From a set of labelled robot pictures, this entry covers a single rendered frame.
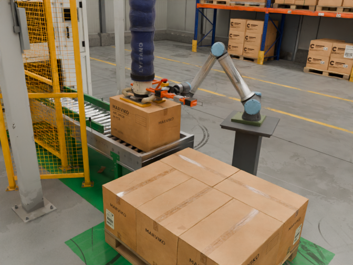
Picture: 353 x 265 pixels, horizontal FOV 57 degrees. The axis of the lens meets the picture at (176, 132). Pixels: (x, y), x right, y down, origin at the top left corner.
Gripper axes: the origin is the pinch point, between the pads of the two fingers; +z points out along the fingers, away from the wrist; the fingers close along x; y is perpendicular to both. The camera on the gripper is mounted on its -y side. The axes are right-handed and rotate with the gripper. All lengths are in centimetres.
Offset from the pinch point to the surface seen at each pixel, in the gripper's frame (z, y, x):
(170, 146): -1, -12, -50
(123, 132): 18, 35, -44
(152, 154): 23, -12, -49
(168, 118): -4.4, -4.6, -23.4
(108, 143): 34, 37, -52
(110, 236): 80, -26, -98
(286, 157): -178, -51, -107
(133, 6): 11, 26, 71
